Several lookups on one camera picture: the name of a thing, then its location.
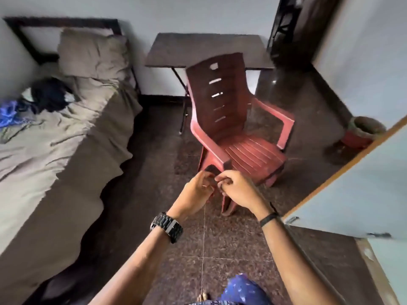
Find person's right hand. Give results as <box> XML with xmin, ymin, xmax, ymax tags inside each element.
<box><xmin>215</xmin><ymin>170</ymin><xmax>275</xmax><ymax>220</ymax></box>

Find person's left hand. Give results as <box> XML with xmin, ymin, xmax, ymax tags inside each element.
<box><xmin>166</xmin><ymin>170</ymin><xmax>217</xmax><ymax>221</ymax></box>

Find person's left forearm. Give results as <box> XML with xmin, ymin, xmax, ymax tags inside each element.
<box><xmin>88</xmin><ymin>219</ymin><xmax>178</xmax><ymax>305</ymax></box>

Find person's right forearm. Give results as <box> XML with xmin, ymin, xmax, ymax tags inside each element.
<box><xmin>261</xmin><ymin>216</ymin><xmax>341</xmax><ymax>305</ymax></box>

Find black wristband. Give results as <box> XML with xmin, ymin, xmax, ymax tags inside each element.
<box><xmin>259</xmin><ymin>212</ymin><xmax>280</xmax><ymax>228</ymax></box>

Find black wristwatch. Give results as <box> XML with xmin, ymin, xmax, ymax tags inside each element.
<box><xmin>150</xmin><ymin>212</ymin><xmax>184</xmax><ymax>244</ymax></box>

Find red plastic armchair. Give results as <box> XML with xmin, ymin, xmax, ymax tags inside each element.
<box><xmin>185</xmin><ymin>53</ymin><xmax>295</xmax><ymax>218</ymax></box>

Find blue patterned trousers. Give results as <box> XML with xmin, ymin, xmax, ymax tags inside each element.
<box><xmin>191</xmin><ymin>273</ymin><xmax>271</xmax><ymax>305</ymax></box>

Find dark brown folding table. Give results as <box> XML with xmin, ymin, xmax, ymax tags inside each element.
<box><xmin>145</xmin><ymin>32</ymin><xmax>275</xmax><ymax>135</ymax></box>

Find light blue door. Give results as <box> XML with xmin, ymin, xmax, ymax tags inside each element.
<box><xmin>281</xmin><ymin>115</ymin><xmax>407</xmax><ymax>241</ymax></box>

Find red waste bin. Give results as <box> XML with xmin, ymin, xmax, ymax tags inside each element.
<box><xmin>341</xmin><ymin>116</ymin><xmax>387</xmax><ymax>150</ymax></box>

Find bed with beige sheet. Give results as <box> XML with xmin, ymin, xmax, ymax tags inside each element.
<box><xmin>0</xmin><ymin>62</ymin><xmax>144</xmax><ymax>305</ymax></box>

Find black metal rack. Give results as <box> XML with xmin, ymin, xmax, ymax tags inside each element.
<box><xmin>266</xmin><ymin>0</ymin><xmax>318</xmax><ymax>71</ymax></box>

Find beige pillow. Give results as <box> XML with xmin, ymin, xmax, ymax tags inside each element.
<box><xmin>57</xmin><ymin>28</ymin><xmax>132</xmax><ymax>82</ymax></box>

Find black cloth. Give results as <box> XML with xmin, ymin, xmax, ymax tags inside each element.
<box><xmin>30</xmin><ymin>77</ymin><xmax>74</xmax><ymax>113</ymax></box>

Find blue cloth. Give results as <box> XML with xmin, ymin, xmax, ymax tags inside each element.
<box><xmin>0</xmin><ymin>99</ymin><xmax>31</xmax><ymax>129</ymax></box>

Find black metal bed frame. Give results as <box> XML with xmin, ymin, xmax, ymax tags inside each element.
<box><xmin>3</xmin><ymin>17</ymin><xmax>141</xmax><ymax>94</ymax></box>

